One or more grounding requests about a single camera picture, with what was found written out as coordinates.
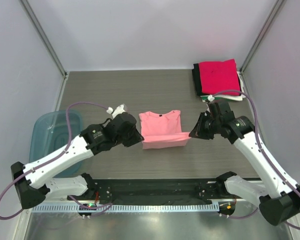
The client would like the folded white t shirt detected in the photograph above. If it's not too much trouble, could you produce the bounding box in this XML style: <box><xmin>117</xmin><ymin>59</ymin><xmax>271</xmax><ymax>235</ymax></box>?
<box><xmin>215</xmin><ymin>71</ymin><xmax>245</xmax><ymax>102</ymax></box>

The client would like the left aluminium frame post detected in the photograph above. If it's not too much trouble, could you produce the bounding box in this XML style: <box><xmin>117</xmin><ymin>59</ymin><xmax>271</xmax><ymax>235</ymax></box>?
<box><xmin>19</xmin><ymin>0</ymin><xmax>67</xmax><ymax>79</ymax></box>

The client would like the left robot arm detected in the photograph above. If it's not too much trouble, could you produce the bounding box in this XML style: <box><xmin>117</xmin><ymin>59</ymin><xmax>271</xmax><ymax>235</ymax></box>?
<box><xmin>10</xmin><ymin>112</ymin><xmax>144</xmax><ymax>210</ymax></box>

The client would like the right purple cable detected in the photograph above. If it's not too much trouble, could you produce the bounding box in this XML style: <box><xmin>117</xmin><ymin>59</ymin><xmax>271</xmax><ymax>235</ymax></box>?
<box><xmin>211</xmin><ymin>91</ymin><xmax>300</xmax><ymax>231</ymax></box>

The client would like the right aluminium frame post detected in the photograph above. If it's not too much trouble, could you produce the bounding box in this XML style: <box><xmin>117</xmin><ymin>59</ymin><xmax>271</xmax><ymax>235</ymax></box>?
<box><xmin>239</xmin><ymin>0</ymin><xmax>287</xmax><ymax>74</ymax></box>

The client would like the aluminium frame post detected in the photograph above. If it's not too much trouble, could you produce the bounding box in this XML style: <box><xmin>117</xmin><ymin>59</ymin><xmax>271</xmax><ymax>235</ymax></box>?
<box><xmin>19</xmin><ymin>0</ymin><xmax>67</xmax><ymax>79</ymax></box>
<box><xmin>239</xmin><ymin>0</ymin><xmax>287</xmax><ymax>74</ymax></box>

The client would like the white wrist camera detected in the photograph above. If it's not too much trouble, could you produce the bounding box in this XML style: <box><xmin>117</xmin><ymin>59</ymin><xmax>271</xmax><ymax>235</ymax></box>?
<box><xmin>106</xmin><ymin>104</ymin><xmax>128</xmax><ymax>119</ymax></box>
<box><xmin>207</xmin><ymin>95</ymin><xmax>215</xmax><ymax>103</ymax></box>

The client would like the folded black t shirt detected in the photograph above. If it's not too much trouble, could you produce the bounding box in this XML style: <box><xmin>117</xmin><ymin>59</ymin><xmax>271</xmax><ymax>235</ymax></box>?
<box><xmin>191</xmin><ymin>63</ymin><xmax>203</xmax><ymax>97</ymax></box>

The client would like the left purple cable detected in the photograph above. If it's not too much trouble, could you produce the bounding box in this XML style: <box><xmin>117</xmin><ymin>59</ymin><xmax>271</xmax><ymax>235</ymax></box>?
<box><xmin>0</xmin><ymin>101</ymin><xmax>113</xmax><ymax>221</ymax></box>

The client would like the folded magenta t shirt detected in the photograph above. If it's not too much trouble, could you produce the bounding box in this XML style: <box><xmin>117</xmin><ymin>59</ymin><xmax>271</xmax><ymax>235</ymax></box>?
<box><xmin>198</xmin><ymin>59</ymin><xmax>241</xmax><ymax>94</ymax></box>

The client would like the blue plastic bin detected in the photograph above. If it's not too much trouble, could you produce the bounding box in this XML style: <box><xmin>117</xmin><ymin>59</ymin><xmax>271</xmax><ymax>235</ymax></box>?
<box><xmin>29</xmin><ymin>109</ymin><xmax>83</xmax><ymax>178</ymax></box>

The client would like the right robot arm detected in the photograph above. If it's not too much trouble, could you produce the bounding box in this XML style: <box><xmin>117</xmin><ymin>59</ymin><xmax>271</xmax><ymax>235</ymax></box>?
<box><xmin>189</xmin><ymin>100</ymin><xmax>300</xmax><ymax>226</ymax></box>

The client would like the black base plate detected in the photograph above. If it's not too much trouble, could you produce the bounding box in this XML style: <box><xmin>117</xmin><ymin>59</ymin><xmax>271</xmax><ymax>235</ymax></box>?
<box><xmin>74</xmin><ymin>178</ymin><xmax>238</xmax><ymax>206</ymax></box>

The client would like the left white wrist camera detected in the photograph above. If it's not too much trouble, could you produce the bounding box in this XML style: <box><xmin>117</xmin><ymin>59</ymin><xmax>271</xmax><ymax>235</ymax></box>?
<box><xmin>106</xmin><ymin>104</ymin><xmax>128</xmax><ymax>119</ymax></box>

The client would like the white slotted cable duct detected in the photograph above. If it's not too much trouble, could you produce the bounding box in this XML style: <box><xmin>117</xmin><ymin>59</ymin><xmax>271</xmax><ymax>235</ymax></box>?
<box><xmin>32</xmin><ymin>202</ymin><xmax>220</xmax><ymax>214</ymax></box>

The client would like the light pink t shirt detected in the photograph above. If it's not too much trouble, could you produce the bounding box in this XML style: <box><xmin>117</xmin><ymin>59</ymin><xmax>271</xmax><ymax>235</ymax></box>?
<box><xmin>139</xmin><ymin>110</ymin><xmax>190</xmax><ymax>150</ymax></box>

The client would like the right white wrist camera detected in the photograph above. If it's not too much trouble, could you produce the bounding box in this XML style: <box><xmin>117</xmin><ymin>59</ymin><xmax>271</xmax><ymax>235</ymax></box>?
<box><xmin>207</xmin><ymin>95</ymin><xmax>215</xmax><ymax>103</ymax></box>

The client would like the purple cable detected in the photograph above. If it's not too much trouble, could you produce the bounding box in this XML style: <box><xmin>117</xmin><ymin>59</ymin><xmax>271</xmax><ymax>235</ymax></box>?
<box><xmin>0</xmin><ymin>101</ymin><xmax>113</xmax><ymax>221</ymax></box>
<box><xmin>211</xmin><ymin>91</ymin><xmax>300</xmax><ymax>231</ymax></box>

